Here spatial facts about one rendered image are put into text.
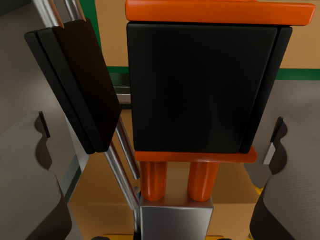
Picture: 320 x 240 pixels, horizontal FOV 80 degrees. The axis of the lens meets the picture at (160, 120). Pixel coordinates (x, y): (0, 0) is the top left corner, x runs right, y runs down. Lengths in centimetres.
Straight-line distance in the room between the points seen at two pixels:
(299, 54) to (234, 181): 49
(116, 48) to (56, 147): 125
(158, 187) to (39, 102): 146
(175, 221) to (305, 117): 161
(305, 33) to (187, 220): 70
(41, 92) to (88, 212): 116
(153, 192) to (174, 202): 2
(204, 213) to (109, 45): 59
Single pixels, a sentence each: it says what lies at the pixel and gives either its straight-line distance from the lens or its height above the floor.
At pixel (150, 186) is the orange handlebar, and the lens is 16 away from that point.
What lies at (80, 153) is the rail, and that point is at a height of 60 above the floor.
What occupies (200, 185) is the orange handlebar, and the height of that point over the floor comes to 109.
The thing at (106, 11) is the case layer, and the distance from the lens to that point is 66.
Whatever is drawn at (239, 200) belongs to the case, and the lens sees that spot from 46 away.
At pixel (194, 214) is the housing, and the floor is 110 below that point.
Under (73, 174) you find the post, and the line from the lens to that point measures 120.
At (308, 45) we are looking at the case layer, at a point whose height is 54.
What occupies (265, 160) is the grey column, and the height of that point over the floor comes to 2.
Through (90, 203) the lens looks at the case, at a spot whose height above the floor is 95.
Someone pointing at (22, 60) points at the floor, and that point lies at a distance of 150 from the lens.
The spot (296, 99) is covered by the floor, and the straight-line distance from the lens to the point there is 162.
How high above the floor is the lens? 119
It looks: 58 degrees down
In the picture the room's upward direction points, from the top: 180 degrees counter-clockwise
